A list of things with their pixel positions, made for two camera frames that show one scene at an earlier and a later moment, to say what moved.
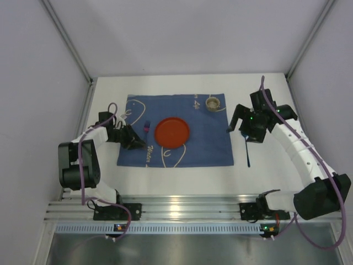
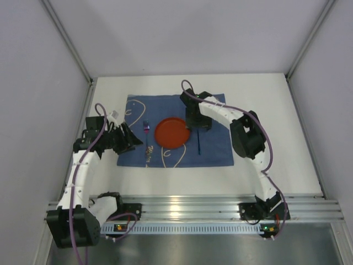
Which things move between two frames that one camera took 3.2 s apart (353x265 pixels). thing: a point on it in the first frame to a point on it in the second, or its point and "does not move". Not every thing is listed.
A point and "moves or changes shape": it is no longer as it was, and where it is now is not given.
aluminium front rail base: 171,207 does not move
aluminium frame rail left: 67,38 does not move
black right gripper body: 249,121 to 198,121
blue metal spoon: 246,137 moves or changes shape
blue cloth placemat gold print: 208,143 does not move
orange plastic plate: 172,132 does not move
